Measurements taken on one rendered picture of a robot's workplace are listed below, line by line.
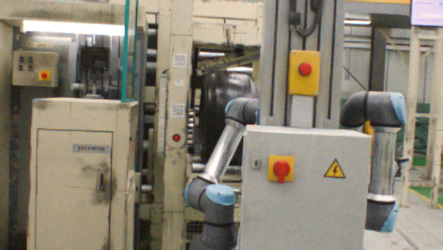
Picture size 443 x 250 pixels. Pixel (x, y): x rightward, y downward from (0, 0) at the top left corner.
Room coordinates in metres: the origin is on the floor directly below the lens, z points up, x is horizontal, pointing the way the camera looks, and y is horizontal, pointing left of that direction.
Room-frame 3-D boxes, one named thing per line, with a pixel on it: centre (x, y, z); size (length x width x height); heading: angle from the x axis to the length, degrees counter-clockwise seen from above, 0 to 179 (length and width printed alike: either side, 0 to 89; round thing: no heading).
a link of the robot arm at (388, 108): (1.71, -0.64, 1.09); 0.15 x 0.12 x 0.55; 61
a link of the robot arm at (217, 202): (1.80, -0.03, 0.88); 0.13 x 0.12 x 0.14; 35
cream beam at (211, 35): (3.04, -0.10, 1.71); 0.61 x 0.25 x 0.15; 97
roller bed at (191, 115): (3.08, 0.25, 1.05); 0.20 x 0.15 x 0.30; 97
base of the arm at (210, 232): (1.80, -0.03, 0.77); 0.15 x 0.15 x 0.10
